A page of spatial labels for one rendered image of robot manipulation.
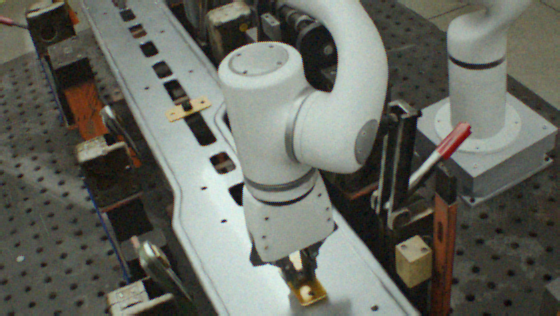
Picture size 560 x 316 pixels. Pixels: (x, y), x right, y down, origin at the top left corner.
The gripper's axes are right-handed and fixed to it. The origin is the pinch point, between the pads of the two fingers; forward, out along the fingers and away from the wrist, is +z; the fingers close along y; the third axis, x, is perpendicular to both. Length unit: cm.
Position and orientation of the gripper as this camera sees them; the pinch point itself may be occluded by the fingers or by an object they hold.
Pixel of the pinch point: (299, 267)
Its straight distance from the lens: 87.2
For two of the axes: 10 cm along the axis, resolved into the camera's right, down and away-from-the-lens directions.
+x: 4.2, 5.4, -7.3
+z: 1.4, 7.5, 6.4
